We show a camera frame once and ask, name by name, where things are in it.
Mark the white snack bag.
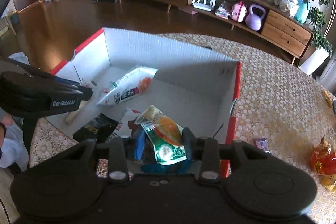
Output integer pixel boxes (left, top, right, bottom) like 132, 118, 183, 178
97, 67, 158, 106

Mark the small purple candy packet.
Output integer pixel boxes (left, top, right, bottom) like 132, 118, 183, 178
255, 138, 270, 153

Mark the person's left hand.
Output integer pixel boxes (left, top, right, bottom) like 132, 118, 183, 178
0, 113, 14, 147

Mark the blue snack packet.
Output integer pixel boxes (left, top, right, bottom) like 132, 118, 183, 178
141, 160, 191, 174

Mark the potted green plant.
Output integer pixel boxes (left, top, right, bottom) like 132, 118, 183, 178
299, 0, 335, 76

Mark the purple kettlebell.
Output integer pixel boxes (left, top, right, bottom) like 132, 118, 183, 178
245, 4, 266, 31

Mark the green orange snack packet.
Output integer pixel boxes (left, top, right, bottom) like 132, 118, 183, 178
134, 105, 187, 165

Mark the yellow snack wrapper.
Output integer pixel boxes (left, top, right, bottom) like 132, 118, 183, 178
321, 174, 336, 192

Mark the red gold snack bag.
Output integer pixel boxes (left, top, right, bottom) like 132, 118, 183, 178
309, 136, 335, 176

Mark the red cardboard box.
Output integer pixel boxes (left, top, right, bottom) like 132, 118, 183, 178
49, 27, 242, 179

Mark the black snack packet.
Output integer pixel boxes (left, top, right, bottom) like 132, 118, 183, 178
73, 113, 119, 143

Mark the white router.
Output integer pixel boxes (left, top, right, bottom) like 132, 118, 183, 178
192, 0, 217, 12

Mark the clear plastic bag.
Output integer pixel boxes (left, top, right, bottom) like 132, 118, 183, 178
277, 0, 299, 18

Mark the teal spray bottle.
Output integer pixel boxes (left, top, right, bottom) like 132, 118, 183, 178
294, 0, 310, 24

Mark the wooden TV cabinet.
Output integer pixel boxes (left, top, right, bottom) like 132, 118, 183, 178
151, 0, 313, 60

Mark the white brown cake packet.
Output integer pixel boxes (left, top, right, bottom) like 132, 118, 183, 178
113, 107, 141, 136

